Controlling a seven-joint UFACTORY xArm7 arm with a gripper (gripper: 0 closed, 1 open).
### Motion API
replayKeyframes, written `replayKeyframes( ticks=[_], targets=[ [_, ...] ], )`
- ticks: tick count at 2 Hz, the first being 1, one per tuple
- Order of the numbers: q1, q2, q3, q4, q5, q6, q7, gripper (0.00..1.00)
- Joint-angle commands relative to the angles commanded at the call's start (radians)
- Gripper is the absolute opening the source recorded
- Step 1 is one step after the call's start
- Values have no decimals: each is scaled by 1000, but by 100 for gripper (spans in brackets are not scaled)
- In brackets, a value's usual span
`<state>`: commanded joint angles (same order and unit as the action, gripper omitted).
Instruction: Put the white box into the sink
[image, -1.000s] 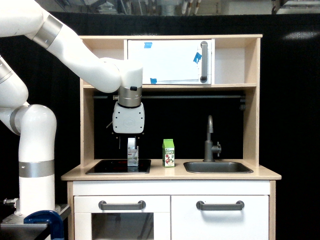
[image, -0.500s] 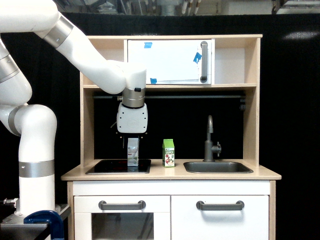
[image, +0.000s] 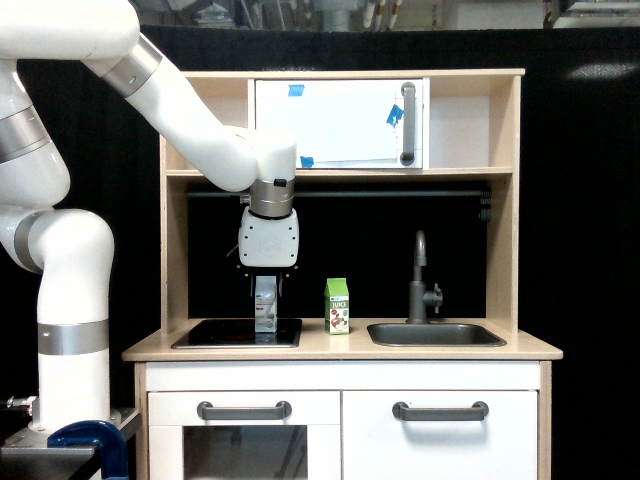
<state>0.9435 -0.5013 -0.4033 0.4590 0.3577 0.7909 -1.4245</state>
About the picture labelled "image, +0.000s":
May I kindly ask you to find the white microwave door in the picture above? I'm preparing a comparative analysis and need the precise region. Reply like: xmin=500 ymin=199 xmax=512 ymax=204
xmin=255 ymin=78 xmax=430 ymax=170

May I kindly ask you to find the white milk carton box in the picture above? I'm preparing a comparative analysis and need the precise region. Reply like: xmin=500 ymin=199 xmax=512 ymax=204
xmin=254 ymin=276 xmax=277 ymax=334

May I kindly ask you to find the grey cabinet door handle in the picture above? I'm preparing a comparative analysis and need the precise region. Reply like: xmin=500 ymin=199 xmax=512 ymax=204
xmin=392 ymin=401 xmax=489 ymax=422

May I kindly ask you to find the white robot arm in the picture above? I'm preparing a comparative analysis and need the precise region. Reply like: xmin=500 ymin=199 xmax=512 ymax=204
xmin=1 ymin=1 xmax=296 ymax=433

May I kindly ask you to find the white cabinet door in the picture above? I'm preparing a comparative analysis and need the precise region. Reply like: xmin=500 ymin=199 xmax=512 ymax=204
xmin=342 ymin=391 xmax=537 ymax=479

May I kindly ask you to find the wooden toy kitchen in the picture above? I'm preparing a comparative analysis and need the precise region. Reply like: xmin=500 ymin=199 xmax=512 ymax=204
xmin=124 ymin=69 xmax=561 ymax=479

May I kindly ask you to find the blue clamp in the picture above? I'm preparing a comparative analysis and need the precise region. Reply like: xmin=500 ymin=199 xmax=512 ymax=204
xmin=47 ymin=420 xmax=129 ymax=480

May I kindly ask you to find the grey sink basin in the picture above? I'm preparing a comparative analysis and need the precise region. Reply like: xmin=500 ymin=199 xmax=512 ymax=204
xmin=367 ymin=323 xmax=507 ymax=347

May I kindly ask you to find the green juice carton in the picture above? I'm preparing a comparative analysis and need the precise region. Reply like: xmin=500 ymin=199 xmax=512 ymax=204
xmin=325 ymin=278 xmax=350 ymax=335

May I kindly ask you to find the white oven door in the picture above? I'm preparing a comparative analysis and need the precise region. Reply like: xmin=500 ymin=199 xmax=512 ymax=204
xmin=148 ymin=391 xmax=342 ymax=479

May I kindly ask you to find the grey faucet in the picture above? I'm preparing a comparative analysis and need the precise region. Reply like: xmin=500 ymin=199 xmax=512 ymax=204
xmin=406 ymin=230 xmax=443 ymax=324

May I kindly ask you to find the grey microwave handle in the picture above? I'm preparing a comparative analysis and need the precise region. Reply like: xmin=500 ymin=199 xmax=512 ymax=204
xmin=400 ymin=82 xmax=416 ymax=166

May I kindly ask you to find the black stovetop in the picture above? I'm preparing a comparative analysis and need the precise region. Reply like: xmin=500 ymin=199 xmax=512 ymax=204
xmin=171 ymin=318 xmax=302 ymax=350

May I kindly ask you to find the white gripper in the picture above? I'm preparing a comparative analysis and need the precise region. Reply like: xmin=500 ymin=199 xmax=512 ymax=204
xmin=238 ymin=207 xmax=299 ymax=298

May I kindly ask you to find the grey oven door handle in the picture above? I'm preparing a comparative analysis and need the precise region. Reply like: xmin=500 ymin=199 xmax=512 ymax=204
xmin=196 ymin=401 xmax=292 ymax=421

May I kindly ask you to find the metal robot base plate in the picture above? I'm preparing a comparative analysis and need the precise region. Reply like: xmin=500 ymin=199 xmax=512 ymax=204
xmin=0 ymin=407 xmax=142 ymax=457

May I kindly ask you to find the dark hanging rail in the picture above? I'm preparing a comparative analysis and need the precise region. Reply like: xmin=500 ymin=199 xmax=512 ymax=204
xmin=185 ymin=188 xmax=494 ymax=200

